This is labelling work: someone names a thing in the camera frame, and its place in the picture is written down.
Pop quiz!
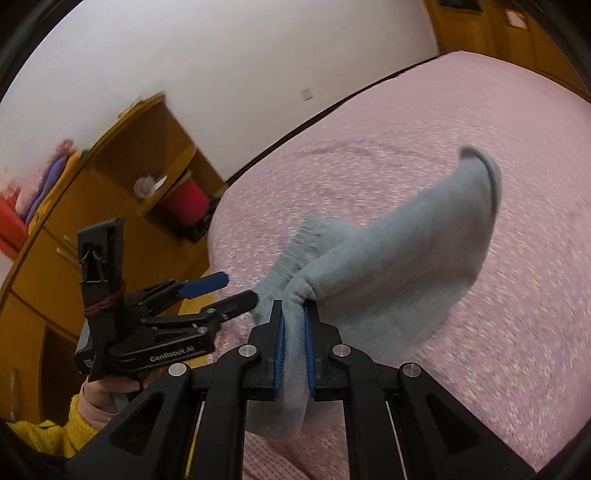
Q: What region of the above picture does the red cylindrical cup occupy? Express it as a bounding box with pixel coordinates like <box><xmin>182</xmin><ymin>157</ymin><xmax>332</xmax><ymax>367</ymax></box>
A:
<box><xmin>164</xmin><ymin>178</ymin><xmax>211</xmax><ymax>228</ymax></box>

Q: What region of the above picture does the pink fluffy toy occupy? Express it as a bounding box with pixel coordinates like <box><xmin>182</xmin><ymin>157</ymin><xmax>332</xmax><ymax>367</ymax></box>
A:
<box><xmin>54</xmin><ymin>137</ymin><xmax>80</xmax><ymax>161</ymax></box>

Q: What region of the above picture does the red cloth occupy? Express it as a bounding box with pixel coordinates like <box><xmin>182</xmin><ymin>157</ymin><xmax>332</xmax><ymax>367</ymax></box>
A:
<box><xmin>0</xmin><ymin>196</ymin><xmax>29</xmax><ymax>260</ymax></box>

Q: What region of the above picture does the person's left hand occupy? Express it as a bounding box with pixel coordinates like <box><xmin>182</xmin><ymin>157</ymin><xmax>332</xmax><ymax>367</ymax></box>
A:
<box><xmin>98</xmin><ymin>374</ymin><xmax>149</xmax><ymax>398</ymax></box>

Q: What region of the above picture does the grey knitted garment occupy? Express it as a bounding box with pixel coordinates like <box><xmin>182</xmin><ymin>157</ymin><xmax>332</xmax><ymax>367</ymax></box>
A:
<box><xmin>245</xmin><ymin>147</ymin><xmax>503</xmax><ymax>441</ymax></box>

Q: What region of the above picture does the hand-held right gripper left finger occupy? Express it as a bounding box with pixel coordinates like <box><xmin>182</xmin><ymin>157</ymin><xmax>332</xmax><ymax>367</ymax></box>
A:
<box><xmin>64</xmin><ymin>299</ymin><xmax>284</xmax><ymax>480</ymax></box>

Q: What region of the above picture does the purple cloth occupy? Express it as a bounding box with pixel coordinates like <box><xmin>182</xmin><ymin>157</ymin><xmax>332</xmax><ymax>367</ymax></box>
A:
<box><xmin>24</xmin><ymin>154</ymin><xmax>68</xmax><ymax>225</ymax></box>

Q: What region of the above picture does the pink floral bed sheet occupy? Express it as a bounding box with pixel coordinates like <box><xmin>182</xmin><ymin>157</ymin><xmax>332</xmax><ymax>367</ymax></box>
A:
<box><xmin>205</xmin><ymin>50</ymin><xmax>591</xmax><ymax>480</ymax></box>

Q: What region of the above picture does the wooden wardrobe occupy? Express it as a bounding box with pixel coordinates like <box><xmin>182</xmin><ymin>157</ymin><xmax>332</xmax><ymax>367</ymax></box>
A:
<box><xmin>422</xmin><ymin>0</ymin><xmax>591</xmax><ymax>104</ymax></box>

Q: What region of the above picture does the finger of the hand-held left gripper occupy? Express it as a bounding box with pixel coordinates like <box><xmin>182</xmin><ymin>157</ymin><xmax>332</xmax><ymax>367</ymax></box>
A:
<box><xmin>141</xmin><ymin>271</ymin><xmax>230</xmax><ymax>312</ymax></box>
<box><xmin>140</xmin><ymin>289</ymin><xmax>260</xmax><ymax>336</ymax></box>

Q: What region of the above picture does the person's left forearm yellow sleeve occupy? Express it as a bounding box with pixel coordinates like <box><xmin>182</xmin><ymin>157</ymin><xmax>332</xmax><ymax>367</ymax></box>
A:
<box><xmin>7</xmin><ymin>381</ymin><xmax>118</xmax><ymax>459</ymax></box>

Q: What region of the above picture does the black device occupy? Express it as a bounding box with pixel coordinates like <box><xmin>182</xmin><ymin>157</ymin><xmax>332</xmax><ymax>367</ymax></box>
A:
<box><xmin>191</xmin><ymin>203</ymin><xmax>217</xmax><ymax>243</ymax></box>

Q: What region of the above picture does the white crumpled plastic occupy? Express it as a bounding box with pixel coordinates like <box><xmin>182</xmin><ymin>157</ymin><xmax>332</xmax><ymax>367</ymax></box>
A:
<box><xmin>133</xmin><ymin>172</ymin><xmax>168</xmax><ymax>200</ymax></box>

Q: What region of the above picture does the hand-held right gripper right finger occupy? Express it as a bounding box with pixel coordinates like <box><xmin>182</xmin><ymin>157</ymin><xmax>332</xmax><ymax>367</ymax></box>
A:
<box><xmin>303</xmin><ymin>301</ymin><xmax>537</xmax><ymax>480</ymax></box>

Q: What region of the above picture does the wooden shelf cabinet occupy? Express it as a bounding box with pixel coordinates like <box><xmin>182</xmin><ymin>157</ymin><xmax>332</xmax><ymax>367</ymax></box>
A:
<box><xmin>0</xmin><ymin>92</ymin><xmax>232</xmax><ymax>423</ymax></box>

